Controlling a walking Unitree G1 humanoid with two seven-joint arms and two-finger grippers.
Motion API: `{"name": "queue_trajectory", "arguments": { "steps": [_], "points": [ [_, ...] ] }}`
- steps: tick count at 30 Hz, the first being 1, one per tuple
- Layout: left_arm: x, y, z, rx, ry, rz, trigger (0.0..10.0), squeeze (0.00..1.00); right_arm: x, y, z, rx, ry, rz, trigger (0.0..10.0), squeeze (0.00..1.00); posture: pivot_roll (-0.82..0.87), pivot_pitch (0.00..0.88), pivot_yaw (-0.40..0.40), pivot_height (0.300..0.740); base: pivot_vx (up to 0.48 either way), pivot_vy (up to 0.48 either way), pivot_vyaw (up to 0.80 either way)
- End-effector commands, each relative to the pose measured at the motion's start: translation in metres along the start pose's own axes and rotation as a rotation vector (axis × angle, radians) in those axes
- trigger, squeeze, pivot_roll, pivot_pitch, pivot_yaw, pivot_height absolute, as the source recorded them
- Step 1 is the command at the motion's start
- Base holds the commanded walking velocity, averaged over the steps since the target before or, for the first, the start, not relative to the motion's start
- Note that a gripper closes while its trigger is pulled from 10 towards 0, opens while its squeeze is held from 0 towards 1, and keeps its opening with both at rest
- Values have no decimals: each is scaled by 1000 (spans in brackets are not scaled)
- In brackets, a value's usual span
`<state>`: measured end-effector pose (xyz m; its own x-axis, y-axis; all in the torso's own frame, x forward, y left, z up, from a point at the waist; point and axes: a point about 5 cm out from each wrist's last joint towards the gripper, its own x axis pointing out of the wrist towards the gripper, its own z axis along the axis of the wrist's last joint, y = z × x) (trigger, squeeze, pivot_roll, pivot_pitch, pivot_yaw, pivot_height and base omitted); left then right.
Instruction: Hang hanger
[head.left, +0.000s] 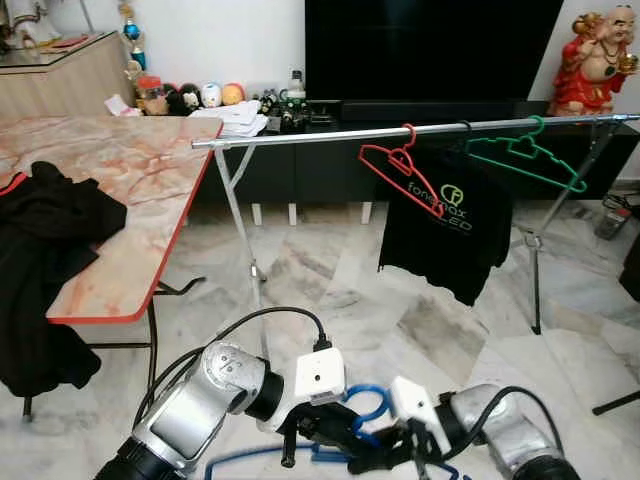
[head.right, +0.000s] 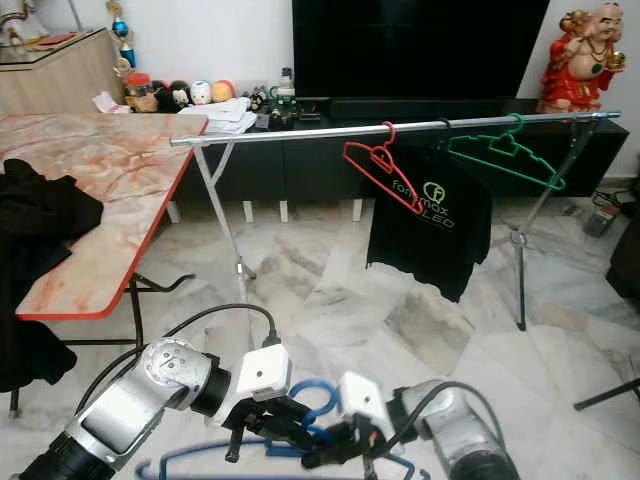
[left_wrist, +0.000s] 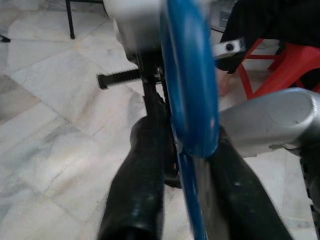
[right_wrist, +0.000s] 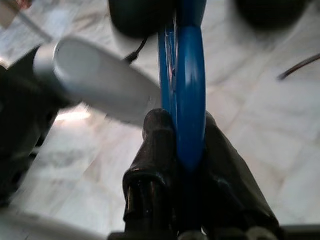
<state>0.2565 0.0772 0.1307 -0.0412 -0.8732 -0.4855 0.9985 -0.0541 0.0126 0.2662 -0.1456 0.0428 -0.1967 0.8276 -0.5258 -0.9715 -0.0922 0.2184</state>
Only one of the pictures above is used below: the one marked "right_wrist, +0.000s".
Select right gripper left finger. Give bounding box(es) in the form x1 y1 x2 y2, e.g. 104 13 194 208
123 108 180 240

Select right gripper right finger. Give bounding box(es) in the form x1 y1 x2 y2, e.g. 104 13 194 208
199 112 283 240

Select blue plastic clothes hanger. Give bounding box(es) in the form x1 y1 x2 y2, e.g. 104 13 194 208
157 0 208 176

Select silver metal clothes rack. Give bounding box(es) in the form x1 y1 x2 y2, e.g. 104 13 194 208
14 7 162 127

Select black robot foot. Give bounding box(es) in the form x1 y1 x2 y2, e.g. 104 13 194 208
234 0 309 31
108 0 179 39

